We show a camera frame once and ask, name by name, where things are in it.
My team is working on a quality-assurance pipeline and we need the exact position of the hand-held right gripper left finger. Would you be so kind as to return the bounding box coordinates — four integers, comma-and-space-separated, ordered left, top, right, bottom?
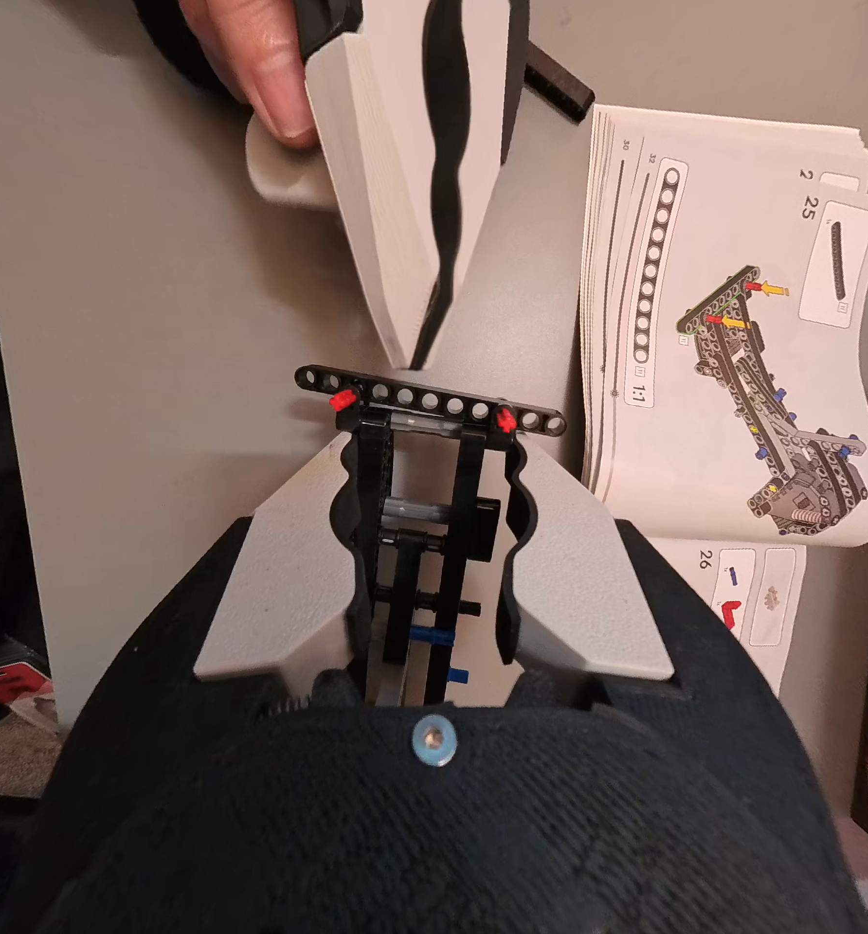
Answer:
193, 436, 368, 685

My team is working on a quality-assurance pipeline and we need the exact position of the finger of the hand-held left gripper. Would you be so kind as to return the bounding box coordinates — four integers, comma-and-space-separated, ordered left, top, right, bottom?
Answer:
305, 0, 453, 369
412, 0, 531, 367

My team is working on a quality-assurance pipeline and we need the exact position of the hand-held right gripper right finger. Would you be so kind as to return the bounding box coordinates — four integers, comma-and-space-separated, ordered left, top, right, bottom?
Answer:
498, 438, 676, 683

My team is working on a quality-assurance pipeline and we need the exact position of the black toy brick frame assembly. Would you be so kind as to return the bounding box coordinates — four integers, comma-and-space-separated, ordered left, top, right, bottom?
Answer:
329, 400, 517, 710

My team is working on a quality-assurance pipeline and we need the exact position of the long black holed brick beam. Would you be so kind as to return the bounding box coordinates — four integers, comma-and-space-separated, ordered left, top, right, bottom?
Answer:
295, 365, 568, 440

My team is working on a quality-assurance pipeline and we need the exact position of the grey desk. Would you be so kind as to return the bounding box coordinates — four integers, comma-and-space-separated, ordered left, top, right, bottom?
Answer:
0, 0, 868, 826

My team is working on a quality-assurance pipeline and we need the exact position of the person's left hand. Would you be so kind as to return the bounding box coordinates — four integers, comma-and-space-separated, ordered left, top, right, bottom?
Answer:
177, 0, 320, 151

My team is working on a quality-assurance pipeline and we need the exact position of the red white packet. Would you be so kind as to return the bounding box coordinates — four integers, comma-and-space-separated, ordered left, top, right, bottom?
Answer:
0, 642, 59, 731

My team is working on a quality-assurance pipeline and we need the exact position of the white building instruction booklet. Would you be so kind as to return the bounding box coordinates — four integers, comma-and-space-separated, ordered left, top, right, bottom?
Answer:
579, 104, 868, 696

